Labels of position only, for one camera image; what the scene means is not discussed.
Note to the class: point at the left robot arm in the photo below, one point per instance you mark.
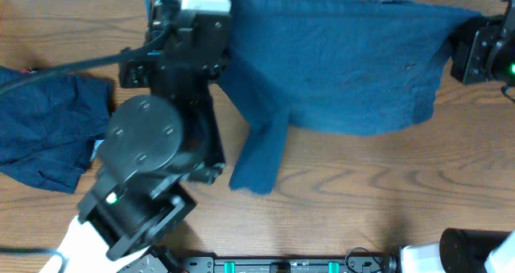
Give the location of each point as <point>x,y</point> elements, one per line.
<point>154,142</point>

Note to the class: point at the blue denim shorts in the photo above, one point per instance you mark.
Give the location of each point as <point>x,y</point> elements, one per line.
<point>358,67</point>

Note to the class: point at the dark navy folded garment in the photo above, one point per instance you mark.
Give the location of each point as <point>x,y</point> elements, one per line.
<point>50,131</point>

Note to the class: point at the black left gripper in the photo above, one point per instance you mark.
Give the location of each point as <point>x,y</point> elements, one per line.
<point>177,69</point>

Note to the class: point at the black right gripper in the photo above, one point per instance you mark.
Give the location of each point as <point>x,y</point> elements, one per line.
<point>476,47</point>

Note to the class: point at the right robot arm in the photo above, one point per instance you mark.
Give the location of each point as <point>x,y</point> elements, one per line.
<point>462,250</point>

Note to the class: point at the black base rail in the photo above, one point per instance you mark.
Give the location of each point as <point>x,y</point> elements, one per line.
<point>360,263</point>

